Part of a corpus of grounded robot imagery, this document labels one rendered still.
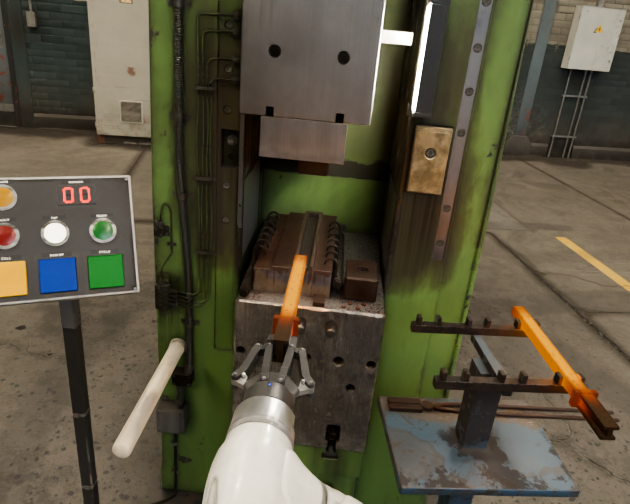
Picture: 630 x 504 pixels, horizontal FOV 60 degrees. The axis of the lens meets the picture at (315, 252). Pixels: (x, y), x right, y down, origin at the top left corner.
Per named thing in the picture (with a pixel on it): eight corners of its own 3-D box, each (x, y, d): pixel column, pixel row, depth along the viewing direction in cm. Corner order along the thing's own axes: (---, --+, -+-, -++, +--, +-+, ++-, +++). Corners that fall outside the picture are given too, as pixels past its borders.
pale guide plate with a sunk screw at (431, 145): (441, 195, 141) (453, 129, 134) (406, 191, 141) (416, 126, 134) (440, 193, 143) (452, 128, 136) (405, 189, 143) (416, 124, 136)
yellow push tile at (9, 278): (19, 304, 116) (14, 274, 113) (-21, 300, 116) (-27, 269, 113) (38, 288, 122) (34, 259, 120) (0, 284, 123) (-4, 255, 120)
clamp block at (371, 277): (375, 303, 141) (378, 281, 138) (343, 299, 141) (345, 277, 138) (374, 282, 152) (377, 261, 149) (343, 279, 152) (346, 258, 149)
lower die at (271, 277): (329, 298, 141) (332, 268, 138) (253, 290, 142) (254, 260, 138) (335, 238, 180) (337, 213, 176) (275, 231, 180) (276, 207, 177)
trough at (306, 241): (312, 271, 139) (313, 266, 138) (292, 269, 139) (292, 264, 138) (322, 216, 177) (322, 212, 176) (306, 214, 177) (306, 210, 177)
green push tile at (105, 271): (124, 286, 125) (122, 253, 126) (89, 289, 122) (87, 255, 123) (124, 286, 127) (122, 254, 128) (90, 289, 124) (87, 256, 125)
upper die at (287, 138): (343, 165, 127) (348, 124, 123) (258, 156, 128) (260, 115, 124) (346, 130, 165) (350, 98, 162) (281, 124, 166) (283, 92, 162)
